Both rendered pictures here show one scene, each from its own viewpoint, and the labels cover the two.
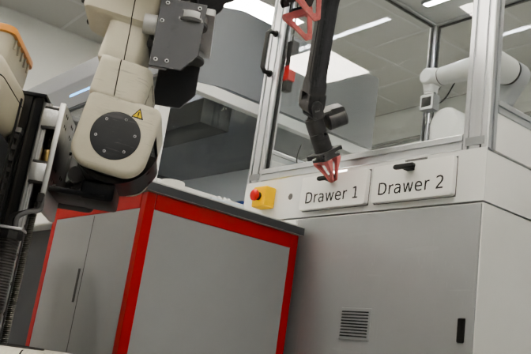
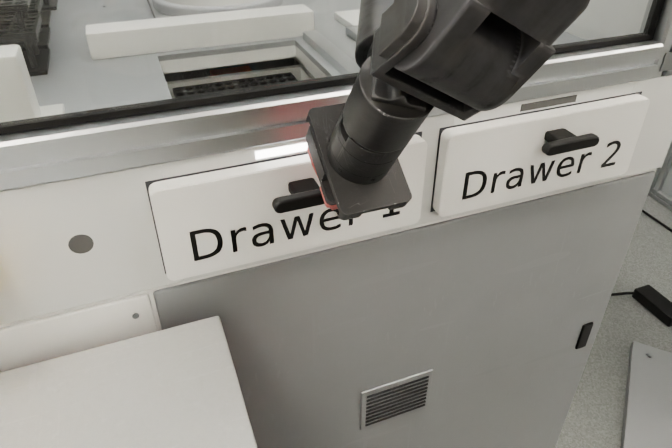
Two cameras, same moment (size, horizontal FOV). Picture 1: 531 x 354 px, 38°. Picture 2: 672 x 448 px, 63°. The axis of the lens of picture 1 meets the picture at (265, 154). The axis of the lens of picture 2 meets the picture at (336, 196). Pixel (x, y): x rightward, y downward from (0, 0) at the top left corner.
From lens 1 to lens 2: 2.33 m
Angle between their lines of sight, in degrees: 86
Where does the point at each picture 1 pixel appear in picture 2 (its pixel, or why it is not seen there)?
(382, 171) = (476, 145)
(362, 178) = (412, 168)
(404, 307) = (497, 345)
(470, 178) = (651, 134)
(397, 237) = (489, 257)
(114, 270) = not seen: outside the picture
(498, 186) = not seen: hidden behind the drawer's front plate
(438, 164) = (617, 120)
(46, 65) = not seen: outside the picture
